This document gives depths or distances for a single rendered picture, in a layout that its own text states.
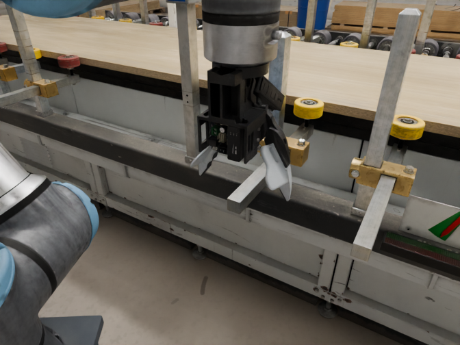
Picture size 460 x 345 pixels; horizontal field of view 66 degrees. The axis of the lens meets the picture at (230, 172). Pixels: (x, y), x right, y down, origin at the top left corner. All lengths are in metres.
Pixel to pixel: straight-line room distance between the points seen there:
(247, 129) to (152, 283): 1.33
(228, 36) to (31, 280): 0.48
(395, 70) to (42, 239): 0.72
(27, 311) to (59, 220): 0.16
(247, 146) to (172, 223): 1.30
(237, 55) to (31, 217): 0.46
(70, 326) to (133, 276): 0.91
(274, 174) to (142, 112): 1.05
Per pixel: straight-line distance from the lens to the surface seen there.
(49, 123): 1.54
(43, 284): 0.68
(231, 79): 0.41
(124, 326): 1.57
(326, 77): 1.27
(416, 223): 0.91
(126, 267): 1.78
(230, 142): 0.44
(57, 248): 0.70
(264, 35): 0.41
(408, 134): 0.94
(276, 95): 0.53
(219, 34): 0.41
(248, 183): 0.75
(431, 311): 1.44
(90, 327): 0.84
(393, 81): 0.78
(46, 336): 0.76
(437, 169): 1.09
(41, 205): 0.70
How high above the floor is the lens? 1.25
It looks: 32 degrees down
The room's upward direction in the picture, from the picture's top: straight up
